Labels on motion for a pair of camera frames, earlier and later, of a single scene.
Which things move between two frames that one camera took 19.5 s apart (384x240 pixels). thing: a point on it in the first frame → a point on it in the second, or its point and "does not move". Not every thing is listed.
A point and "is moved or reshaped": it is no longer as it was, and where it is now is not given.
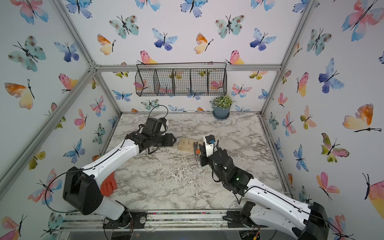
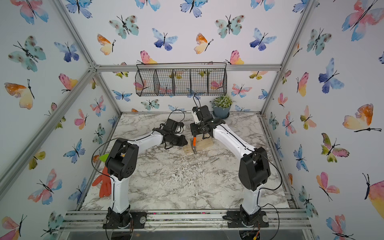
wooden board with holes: x=187 y=144 is moved or reshaped
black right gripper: x=205 y=158 → x=193 y=129
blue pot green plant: x=222 y=106 does not move
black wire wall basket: x=182 y=79 does not move
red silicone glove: x=109 y=185 does not move
